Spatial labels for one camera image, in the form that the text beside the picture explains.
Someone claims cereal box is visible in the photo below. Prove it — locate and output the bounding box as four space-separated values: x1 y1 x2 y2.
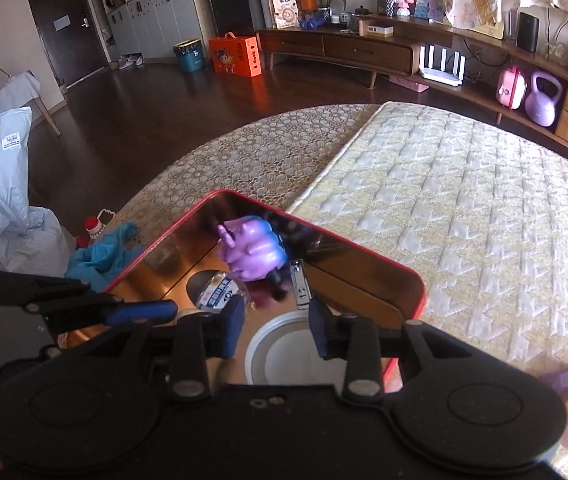
269 0 299 29

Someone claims purple block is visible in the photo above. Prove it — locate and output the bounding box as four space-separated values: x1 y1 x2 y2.
540 367 568 394

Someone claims black speaker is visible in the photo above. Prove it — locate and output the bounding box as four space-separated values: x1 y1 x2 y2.
517 12 540 53

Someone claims purple monster toy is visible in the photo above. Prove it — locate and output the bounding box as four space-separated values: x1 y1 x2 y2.
217 216 288 286

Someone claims orange gift bag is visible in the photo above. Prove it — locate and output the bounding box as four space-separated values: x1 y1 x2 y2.
209 32 262 78

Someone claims white wifi router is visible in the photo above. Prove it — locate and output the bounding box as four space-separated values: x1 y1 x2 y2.
418 44 466 87

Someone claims teal trash bin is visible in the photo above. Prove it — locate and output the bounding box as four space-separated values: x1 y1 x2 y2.
173 38 205 73

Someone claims wooden tv cabinet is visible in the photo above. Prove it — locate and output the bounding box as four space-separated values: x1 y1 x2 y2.
257 15 568 150

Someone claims quilted cream mat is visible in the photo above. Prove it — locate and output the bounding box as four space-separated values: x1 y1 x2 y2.
290 102 568 375

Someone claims purple kettlebell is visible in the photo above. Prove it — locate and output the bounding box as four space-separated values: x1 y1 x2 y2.
524 70 562 128

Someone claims round tin lid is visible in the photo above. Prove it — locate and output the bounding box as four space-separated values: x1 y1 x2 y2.
245 310 347 392

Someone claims pink toy case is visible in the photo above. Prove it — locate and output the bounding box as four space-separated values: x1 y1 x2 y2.
496 65 526 110

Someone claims red metal tin box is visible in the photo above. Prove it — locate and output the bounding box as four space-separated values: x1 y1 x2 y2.
56 188 428 386

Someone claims light blue plastic bag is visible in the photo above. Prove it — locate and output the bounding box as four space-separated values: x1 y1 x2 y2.
0 107 75 278

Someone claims blue rubber glove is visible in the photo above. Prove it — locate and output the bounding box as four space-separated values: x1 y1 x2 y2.
65 222 145 292

